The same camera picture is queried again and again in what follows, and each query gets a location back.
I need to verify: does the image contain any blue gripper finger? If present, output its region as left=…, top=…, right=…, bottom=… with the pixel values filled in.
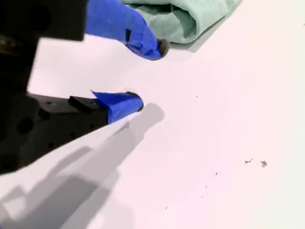
left=0, top=0, right=171, bottom=61
left=35, top=89, right=144, bottom=158

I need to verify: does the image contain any pale green T-shirt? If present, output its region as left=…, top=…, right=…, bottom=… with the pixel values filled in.
left=120, top=0, right=244, bottom=46

